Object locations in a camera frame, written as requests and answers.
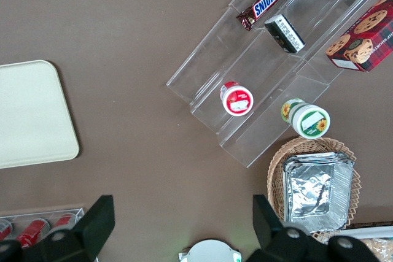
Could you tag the large clear cookie bag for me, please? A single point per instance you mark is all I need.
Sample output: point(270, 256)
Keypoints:
point(379, 248)

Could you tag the cream plastic tray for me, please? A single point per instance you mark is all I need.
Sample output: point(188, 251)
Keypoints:
point(30, 114)

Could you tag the clear acrylic bottle rack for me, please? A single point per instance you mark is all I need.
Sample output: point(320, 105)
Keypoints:
point(78, 212)

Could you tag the white plastic snack bin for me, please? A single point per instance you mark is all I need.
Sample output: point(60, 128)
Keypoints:
point(374, 231)

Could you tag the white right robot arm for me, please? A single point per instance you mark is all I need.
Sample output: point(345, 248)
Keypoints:
point(212, 252)

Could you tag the red tartan cookie box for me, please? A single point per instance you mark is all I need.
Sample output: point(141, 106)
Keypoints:
point(365, 35)

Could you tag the black box white label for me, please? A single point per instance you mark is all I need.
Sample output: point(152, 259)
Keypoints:
point(284, 33)

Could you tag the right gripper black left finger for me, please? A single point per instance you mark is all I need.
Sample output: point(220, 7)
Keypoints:
point(92, 228)

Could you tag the red cola bottle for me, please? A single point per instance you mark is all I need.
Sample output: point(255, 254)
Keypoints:
point(32, 231)
point(4, 229)
point(63, 222)

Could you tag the light wicker basket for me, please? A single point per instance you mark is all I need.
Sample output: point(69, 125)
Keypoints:
point(276, 176)

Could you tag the green sunflower yogurt cup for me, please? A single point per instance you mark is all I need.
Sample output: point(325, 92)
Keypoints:
point(310, 121)

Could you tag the stacked aluminium foil trays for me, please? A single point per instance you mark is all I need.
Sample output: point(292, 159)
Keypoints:
point(313, 191)

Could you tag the clear acrylic stepped shelf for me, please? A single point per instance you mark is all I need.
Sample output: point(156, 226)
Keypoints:
point(208, 68)

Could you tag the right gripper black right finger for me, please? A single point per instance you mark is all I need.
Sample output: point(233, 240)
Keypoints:
point(270, 237)

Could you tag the red strawberry yogurt cup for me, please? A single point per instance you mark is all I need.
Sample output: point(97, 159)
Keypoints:
point(238, 101)

